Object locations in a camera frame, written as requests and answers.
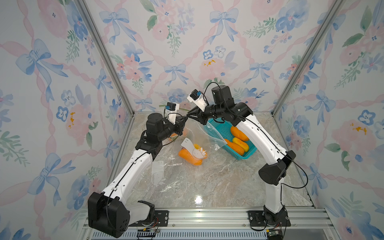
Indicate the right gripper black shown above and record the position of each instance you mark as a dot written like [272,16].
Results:
[200,116]

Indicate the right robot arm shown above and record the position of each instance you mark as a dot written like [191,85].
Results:
[277,158]

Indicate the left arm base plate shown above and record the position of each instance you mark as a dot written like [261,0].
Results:
[159,218]

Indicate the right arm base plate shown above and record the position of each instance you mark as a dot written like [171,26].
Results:
[268,219]

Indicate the small yellow mango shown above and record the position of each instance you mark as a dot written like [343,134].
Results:
[199,152]

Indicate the orange mango basket back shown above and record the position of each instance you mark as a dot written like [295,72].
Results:
[239,134]

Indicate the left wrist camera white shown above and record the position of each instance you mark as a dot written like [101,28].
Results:
[171,110]

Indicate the aluminium frame rail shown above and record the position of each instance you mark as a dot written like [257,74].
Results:
[307,223]

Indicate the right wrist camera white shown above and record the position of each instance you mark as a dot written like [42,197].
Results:
[197,97]

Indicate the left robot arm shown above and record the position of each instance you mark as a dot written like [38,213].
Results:
[107,211]

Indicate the yellow mango basket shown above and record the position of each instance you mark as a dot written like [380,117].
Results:
[241,143]

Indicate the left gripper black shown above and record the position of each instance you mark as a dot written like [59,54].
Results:
[179,123]

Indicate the teal plastic basket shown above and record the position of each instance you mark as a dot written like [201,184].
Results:
[231,139]

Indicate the long orange mango front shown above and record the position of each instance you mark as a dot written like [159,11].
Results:
[235,147]

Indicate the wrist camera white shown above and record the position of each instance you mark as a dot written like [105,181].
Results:
[171,110]
[197,97]

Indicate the clear plastic bag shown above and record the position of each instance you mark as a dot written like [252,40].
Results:
[168,176]
[194,134]

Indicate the clear zip-top bag green print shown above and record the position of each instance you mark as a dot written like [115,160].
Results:
[172,127]

